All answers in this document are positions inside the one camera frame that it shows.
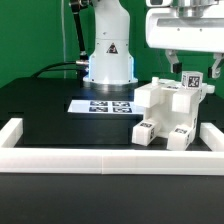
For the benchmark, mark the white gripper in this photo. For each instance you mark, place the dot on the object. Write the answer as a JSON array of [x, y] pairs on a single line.
[[165, 30]]

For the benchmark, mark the white chair back frame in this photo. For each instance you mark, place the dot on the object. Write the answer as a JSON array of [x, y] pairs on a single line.
[[151, 94]]

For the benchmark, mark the white chair seat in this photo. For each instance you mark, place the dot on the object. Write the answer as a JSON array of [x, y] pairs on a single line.
[[173, 116]]

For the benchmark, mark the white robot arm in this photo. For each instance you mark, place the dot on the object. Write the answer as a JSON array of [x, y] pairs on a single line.
[[111, 64]]

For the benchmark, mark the white U-shaped fence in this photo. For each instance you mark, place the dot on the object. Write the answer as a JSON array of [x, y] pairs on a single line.
[[84, 161]]

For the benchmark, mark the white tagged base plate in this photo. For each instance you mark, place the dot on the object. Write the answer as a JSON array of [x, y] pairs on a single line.
[[104, 107]]

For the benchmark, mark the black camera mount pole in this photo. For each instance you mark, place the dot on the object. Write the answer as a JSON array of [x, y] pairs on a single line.
[[76, 7]]

